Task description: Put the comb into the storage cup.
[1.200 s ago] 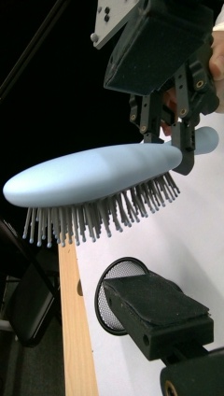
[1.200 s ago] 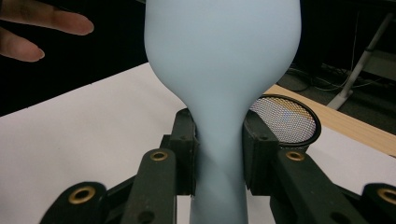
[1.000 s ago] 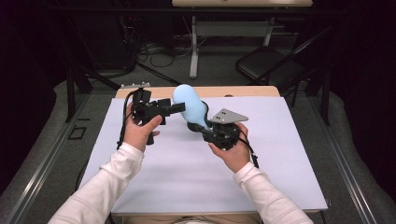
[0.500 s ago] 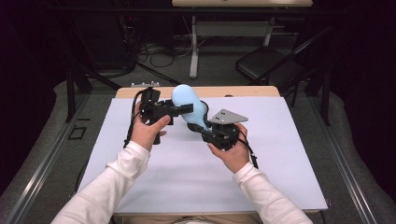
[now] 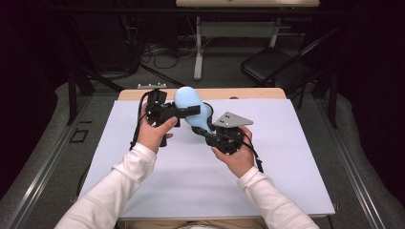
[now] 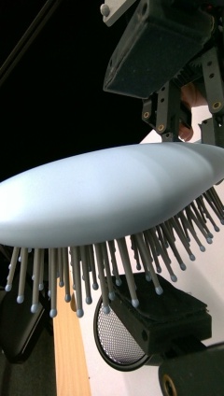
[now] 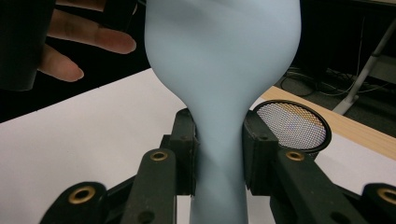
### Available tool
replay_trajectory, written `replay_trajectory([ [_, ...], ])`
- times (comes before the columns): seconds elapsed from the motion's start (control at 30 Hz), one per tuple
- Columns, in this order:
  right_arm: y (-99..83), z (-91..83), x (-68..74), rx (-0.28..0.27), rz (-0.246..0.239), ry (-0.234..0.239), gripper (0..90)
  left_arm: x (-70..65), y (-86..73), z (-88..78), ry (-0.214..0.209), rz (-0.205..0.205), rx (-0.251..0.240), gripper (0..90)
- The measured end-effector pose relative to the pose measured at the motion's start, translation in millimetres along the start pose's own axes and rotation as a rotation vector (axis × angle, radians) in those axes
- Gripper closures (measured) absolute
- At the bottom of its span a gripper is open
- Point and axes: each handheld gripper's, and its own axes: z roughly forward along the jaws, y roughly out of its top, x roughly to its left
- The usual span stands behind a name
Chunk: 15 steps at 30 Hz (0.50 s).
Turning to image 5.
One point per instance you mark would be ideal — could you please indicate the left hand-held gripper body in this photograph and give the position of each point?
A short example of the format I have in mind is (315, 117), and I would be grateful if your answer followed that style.
(159, 109)

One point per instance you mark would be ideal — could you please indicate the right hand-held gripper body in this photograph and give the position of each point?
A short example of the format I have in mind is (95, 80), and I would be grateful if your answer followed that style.
(227, 140)

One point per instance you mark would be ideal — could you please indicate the light blue plastic spoon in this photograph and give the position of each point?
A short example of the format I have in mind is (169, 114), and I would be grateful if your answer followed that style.
(187, 97)

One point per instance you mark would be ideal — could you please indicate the person's right hand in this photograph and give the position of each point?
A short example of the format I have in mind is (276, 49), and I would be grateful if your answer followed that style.
(240, 162)

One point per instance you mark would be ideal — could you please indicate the person's left hand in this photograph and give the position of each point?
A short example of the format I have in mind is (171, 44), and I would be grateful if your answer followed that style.
(149, 135)

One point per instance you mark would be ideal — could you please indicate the wooden table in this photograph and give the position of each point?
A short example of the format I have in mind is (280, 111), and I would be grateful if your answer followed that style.
(248, 93)

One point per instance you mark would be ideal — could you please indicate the white table cover sheet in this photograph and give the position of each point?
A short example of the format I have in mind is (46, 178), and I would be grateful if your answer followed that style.
(191, 191)

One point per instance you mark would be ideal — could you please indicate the black folding chair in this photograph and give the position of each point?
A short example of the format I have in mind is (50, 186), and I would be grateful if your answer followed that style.
(270, 65)

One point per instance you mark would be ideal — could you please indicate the black metal stand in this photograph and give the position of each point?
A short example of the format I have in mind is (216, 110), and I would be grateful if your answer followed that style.
(72, 95)
(333, 101)

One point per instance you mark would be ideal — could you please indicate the white frame desk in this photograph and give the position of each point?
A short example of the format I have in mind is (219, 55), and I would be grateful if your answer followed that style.
(235, 29)

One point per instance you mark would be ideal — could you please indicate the metal floor rail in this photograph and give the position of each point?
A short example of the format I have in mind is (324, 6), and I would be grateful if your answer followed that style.
(353, 178)
(41, 178)

